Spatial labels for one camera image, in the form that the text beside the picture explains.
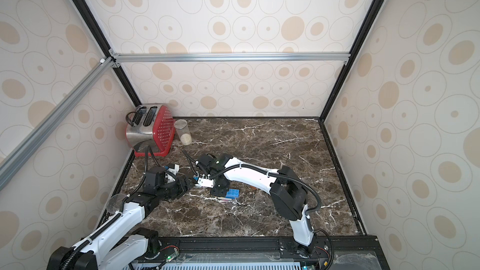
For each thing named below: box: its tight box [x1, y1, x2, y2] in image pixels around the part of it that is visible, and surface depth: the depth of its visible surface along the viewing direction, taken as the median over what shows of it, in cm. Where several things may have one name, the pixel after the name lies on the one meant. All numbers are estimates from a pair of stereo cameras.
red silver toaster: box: [125, 103, 176, 158], surface depth 97 cm
